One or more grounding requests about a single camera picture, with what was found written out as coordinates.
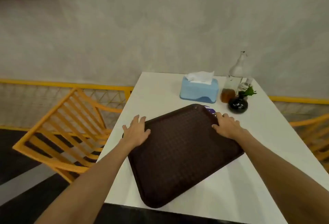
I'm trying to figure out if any person's right hand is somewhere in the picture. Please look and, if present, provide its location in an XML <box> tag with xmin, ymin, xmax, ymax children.
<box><xmin>211</xmin><ymin>112</ymin><xmax>243</xmax><ymax>140</ymax></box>

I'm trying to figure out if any person's left hand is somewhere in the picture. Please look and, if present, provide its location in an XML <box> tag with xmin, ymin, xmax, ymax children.
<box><xmin>122</xmin><ymin>115</ymin><xmax>151</xmax><ymax>148</ymax></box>

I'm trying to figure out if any dark brown plastic tray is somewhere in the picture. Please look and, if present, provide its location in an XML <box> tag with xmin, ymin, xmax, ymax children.
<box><xmin>122</xmin><ymin>104</ymin><xmax>245</xmax><ymax>209</ymax></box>

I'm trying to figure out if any person's right forearm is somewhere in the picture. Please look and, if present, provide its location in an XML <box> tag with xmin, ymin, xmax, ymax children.
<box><xmin>229</xmin><ymin>128</ymin><xmax>329</xmax><ymax>224</ymax></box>

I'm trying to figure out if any person's left forearm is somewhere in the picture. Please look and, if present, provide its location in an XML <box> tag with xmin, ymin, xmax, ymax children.
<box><xmin>35</xmin><ymin>139</ymin><xmax>137</xmax><ymax>224</ymax></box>

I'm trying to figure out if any small black vase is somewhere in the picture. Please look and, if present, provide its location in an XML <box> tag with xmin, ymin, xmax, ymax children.
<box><xmin>228</xmin><ymin>93</ymin><xmax>249</xmax><ymax>114</ymax></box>

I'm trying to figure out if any blue tissue box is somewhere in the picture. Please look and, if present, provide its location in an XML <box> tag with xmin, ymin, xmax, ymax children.
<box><xmin>179</xmin><ymin>76</ymin><xmax>219</xmax><ymax>104</ymax></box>

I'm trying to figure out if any green plant sprig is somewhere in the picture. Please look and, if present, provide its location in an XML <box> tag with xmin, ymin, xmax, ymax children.
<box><xmin>238</xmin><ymin>86</ymin><xmax>257</xmax><ymax>97</ymax></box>

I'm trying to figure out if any clear glass bottle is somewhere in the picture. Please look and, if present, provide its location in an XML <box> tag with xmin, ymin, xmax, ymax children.
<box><xmin>220</xmin><ymin>51</ymin><xmax>248</xmax><ymax>103</ymax></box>

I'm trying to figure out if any small clear glass jar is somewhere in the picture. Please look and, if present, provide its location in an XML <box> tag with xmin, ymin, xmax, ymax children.
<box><xmin>239</xmin><ymin>77</ymin><xmax>253</xmax><ymax>92</ymax></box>

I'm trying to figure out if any white tissue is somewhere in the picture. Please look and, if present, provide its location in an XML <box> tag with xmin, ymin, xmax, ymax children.
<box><xmin>184</xmin><ymin>71</ymin><xmax>215</xmax><ymax>83</ymax></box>

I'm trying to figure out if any yellow slatted chair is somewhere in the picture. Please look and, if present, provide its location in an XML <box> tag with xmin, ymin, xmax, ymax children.
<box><xmin>289</xmin><ymin>113</ymin><xmax>329</xmax><ymax>173</ymax></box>
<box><xmin>12</xmin><ymin>88</ymin><xmax>124</xmax><ymax>184</ymax></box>

